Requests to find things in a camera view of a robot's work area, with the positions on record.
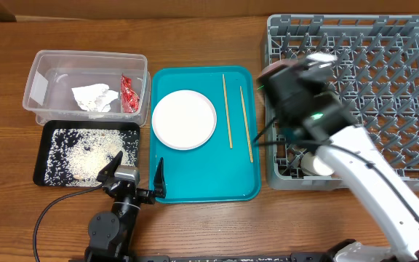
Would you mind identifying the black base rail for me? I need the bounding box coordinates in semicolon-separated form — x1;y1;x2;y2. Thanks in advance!
68;238;392;262

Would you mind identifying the teal serving tray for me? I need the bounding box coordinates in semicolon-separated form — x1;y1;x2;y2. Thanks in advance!
149;65;261;204

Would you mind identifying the small pink bowl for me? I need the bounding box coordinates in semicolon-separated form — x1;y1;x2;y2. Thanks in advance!
257;59;299;83

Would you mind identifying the white cup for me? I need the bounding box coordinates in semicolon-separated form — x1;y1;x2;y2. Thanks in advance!
300;152;334;177

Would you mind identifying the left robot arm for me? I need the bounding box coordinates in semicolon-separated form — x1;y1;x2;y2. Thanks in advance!
84;151;167;261

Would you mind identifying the red snack wrapper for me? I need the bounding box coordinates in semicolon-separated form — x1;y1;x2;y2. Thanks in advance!
121;74;140;113

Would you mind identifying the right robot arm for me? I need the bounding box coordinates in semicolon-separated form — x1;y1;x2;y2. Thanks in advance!
258;58;419;261

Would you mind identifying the large pink plate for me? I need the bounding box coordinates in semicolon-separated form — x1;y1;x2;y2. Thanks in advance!
151;90;218;151

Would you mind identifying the wooden chopstick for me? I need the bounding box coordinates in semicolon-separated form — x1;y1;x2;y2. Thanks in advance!
239;86;254;163
222;74;233;149

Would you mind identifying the white napkin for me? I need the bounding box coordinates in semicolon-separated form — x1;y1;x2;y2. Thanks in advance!
71;84;119;112

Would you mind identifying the grey dishwasher rack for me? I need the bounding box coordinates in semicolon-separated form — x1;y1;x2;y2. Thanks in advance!
261;14;419;191

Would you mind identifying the black food waste tray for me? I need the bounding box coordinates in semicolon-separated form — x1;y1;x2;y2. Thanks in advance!
33;120;140;186

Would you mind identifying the rice food waste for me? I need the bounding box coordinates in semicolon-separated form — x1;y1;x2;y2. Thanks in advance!
42;128;140;187

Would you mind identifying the clear plastic waste bin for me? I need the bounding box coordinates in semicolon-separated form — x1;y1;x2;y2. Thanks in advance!
23;50;151;127

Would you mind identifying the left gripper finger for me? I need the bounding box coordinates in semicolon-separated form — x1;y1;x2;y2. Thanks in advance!
97;151;123;182
153;157;167;199

